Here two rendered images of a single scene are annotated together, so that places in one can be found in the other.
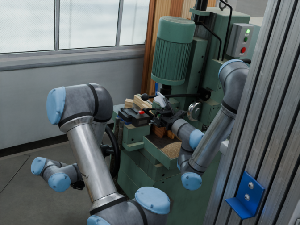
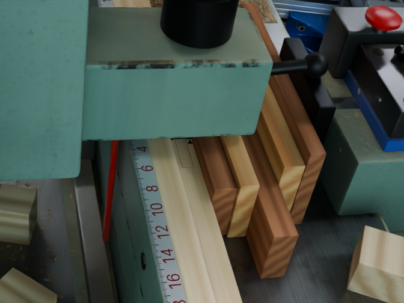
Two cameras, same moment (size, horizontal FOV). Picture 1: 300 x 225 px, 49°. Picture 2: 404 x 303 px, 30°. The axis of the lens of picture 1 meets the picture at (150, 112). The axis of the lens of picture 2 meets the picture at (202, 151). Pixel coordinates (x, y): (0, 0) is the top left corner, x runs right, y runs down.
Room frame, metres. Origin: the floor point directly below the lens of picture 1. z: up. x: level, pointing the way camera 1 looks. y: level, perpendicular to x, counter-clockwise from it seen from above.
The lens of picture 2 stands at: (2.05, 0.09, 1.33)
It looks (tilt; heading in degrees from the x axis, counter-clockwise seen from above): 43 degrees down; 198
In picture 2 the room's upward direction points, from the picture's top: 12 degrees clockwise
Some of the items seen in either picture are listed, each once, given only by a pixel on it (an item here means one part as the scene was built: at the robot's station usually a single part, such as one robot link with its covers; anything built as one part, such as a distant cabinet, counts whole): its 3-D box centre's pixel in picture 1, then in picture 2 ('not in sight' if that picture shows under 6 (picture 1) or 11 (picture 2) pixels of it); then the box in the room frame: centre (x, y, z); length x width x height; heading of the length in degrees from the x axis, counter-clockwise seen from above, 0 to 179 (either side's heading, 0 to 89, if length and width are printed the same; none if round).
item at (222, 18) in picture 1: (207, 75); not in sight; (1.82, -0.29, 1.16); 0.22 x 0.22 x 0.72; 39
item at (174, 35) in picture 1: (172, 51); not in sight; (1.63, -0.07, 1.32); 0.18 x 0.18 x 0.31
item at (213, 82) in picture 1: (219, 74); not in sight; (1.65, -0.33, 1.23); 0.09 x 0.08 x 0.15; 129
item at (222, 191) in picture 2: not in sight; (190, 120); (1.60, -0.07, 0.93); 0.21 x 0.02 x 0.05; 39
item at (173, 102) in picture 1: (165, 108); (160, 79); (1.64, -0.08, 0.99); 0.14 x 0.07 x 0.09; 129
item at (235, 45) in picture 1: (239, 40); not in sight; (1.72, -0.40, 1.40); 0.10 x 0.06 x 0.16; 129
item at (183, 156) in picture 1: (187, 159); not in sight; (1.17, -0.19, 0.99); 0.11 x 0.08 x 0.11; 3
